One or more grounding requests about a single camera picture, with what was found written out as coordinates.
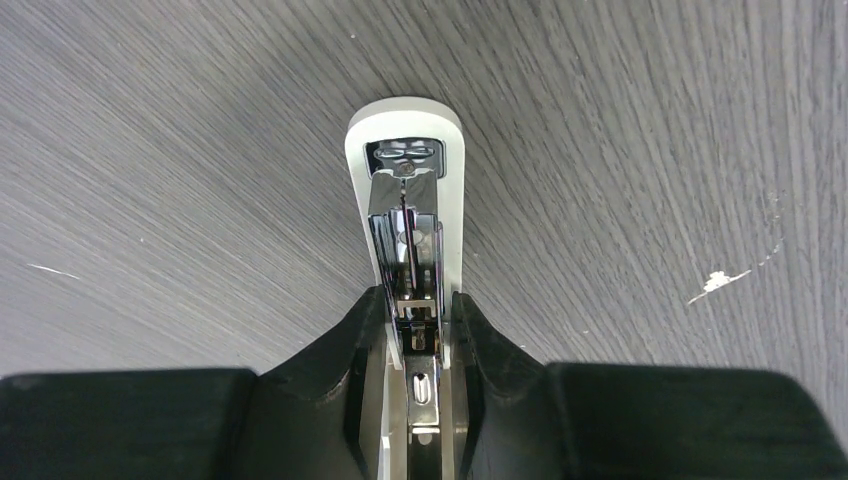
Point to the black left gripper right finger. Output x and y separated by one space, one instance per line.
529 420

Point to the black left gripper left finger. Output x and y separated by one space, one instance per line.
315 416

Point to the white stapler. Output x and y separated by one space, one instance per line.
406 157

